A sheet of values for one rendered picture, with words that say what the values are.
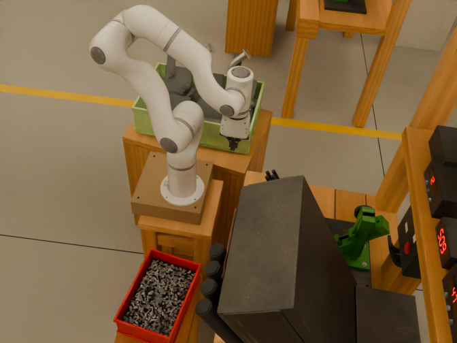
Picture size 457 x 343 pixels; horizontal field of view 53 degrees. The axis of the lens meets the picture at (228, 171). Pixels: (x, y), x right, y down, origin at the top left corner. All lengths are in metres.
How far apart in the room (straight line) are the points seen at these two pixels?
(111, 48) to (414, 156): 0.98
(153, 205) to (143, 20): 0.81
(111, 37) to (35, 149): 2.20
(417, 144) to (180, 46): 0.78
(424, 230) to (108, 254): 2.09
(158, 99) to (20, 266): 1.71
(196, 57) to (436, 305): 0.95
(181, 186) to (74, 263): 1.25
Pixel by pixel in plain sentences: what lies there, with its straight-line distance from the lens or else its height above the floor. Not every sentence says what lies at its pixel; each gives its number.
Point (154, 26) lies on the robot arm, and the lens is 1.46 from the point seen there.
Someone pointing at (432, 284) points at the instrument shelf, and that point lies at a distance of 1.17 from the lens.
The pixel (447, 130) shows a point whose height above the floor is 1.63.
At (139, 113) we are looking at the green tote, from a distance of 2.36.
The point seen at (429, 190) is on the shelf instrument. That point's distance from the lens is 1.33.
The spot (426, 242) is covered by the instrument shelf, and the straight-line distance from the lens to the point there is 1.24.
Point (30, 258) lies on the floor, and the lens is 3.04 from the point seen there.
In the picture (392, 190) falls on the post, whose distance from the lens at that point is 2.05.
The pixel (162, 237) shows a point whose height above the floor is 0.75.
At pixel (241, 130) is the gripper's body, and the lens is 1.58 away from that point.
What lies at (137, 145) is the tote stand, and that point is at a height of 0.75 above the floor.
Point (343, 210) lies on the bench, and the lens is 2.09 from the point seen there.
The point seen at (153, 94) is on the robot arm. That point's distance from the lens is 1.62.
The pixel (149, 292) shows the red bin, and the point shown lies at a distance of 1.77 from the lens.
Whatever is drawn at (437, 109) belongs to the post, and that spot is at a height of 1.47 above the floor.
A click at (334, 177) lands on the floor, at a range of 3.45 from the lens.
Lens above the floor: 2.45
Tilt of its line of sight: 47 degrees down
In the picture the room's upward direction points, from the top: 5 degrees clockwise
